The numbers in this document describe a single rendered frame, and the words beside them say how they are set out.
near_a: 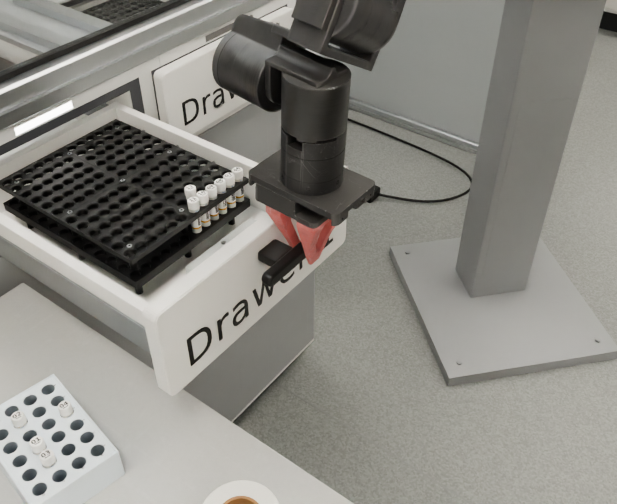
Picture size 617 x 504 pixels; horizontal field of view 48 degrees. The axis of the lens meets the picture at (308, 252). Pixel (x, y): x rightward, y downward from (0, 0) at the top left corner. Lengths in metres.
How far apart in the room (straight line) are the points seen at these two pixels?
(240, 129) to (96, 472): 0.65
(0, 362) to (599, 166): 2.18
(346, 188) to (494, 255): 1.23
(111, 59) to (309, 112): 0.41
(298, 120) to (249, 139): 0.61
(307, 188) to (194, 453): 0.28
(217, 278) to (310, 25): 0.24
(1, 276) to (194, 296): 0.37
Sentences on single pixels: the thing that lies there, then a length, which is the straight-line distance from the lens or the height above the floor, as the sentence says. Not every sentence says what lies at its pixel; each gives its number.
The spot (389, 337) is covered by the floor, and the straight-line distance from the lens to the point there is 1.84.
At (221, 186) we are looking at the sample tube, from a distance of 0.77.
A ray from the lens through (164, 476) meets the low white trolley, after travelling 0.70.
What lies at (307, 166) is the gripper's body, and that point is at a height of 1.02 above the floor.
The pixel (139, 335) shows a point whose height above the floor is 0.86.
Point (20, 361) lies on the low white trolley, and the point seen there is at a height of 0.76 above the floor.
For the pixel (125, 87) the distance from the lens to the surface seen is 0.95.
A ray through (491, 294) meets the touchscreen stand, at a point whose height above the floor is 0.04.
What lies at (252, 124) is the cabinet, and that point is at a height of 0.76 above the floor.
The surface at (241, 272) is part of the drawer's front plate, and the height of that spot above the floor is 0.90.
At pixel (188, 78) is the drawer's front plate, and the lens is 1.00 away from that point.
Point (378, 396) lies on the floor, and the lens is 1.71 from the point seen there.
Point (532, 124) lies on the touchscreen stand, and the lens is 1.63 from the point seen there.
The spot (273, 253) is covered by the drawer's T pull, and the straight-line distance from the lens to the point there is 0.67.
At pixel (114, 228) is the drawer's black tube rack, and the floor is 0.90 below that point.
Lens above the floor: 1.35
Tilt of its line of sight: 41 degrees down
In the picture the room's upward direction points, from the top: straight up
